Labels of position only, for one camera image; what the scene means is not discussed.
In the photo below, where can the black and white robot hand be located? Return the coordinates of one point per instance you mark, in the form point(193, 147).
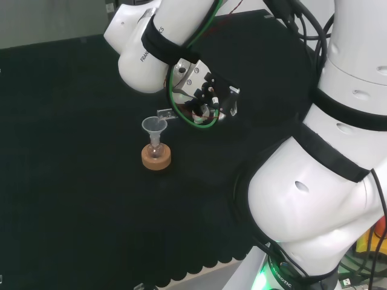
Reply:
point(193, 78)

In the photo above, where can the clear graduated cylinder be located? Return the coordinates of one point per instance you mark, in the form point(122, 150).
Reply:
point(166, 114)

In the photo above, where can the black bench cloth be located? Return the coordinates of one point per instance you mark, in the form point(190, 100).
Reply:
point(75, 166)

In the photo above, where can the yellow stop button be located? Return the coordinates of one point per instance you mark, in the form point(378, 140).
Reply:
point(378, 238)

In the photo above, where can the clear round-bottom flask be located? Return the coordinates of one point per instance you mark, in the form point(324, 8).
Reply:
point(156, 151)

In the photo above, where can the clear plastic funnel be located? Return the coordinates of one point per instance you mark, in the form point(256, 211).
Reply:
point(152, 125)

